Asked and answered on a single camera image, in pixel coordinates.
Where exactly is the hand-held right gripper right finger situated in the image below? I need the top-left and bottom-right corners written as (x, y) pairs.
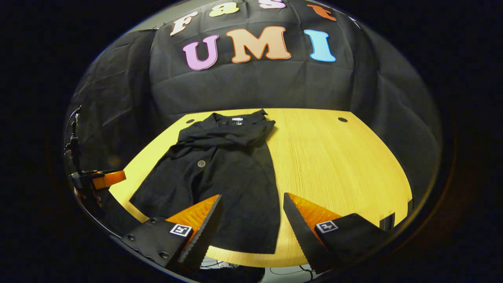
top-left (283, 193), bottom-right (393, 274)

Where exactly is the black clamp stand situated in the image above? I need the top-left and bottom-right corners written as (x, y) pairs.
top-left (64, 105), bottom-right (83, 175)

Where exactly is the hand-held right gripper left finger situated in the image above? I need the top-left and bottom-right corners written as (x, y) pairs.
top-left (120, 194), bottom-right (224, 272)

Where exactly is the black button shirt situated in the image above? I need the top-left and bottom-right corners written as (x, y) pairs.
top-left (129, 109), bottom-right (281, 255)

